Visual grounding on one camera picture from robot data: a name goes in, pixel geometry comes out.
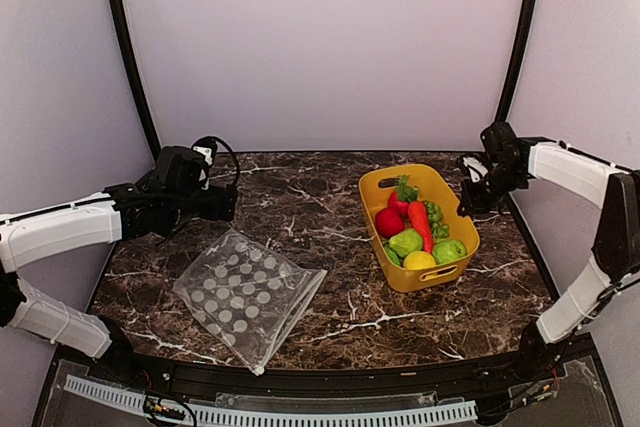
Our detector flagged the green toy grapes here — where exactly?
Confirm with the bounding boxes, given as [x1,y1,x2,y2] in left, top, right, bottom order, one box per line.
[424,201,450,241]

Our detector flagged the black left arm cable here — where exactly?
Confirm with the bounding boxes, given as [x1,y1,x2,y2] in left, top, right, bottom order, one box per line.
[199,135,241,193]

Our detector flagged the red toy radish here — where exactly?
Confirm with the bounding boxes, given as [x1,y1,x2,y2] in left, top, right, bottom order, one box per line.
[387,191,410,219]

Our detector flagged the black left frame post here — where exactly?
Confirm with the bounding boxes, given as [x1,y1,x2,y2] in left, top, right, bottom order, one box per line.
[108,0,161,158]

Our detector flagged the black frame post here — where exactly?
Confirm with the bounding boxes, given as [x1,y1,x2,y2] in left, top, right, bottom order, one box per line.
[108,0,161,158]
[494,0,537,122]

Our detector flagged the green toy chayote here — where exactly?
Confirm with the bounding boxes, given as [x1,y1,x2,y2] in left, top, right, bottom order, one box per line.
[388,228,424,258]

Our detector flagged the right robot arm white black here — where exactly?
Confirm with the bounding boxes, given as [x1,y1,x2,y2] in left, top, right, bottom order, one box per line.
[457,122,639,381]

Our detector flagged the red toy apple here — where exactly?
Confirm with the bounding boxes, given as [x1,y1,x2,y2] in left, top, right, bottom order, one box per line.
[375,208,405,239]

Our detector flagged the small right wrist webcam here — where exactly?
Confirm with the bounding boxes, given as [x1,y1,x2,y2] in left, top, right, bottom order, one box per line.
[457,153,489,183]

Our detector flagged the yellow toy lemon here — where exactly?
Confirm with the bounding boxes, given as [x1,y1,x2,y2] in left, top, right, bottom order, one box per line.
[402,251,437,270]

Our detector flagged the black right frame post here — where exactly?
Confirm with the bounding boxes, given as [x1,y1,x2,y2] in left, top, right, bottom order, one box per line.
[494,0,537,122]

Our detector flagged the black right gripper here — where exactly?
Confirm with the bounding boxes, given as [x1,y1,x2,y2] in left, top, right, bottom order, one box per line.
[456,163,526,214]

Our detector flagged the white slotted cable duct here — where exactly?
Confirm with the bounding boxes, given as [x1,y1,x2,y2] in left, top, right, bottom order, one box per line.
[63,375,478,426]

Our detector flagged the clear dotted zip top bag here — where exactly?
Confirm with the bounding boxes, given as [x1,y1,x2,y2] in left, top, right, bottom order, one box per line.
[173,229,327,376]

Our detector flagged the green toy cucumber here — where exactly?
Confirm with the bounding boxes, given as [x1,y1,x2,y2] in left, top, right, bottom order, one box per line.
[383,242,403,267]

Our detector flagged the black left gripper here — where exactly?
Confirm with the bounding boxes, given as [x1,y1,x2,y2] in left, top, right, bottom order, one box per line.
[166,183,237,229]

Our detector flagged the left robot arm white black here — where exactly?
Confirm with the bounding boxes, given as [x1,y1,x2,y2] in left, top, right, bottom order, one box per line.
[1,136,240,383]

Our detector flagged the orange toy carrot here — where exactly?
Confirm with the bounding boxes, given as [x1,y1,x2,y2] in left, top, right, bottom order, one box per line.
[408,201,435,254]

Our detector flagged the green toy guava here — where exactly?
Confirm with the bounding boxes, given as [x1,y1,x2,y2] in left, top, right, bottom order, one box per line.
[432,239,467,264]

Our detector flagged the black front rail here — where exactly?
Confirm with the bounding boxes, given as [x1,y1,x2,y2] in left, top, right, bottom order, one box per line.
[59,336,571,398]

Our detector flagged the yellow plastic basket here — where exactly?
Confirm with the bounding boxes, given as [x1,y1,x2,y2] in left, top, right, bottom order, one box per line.
[358,164,480,293]

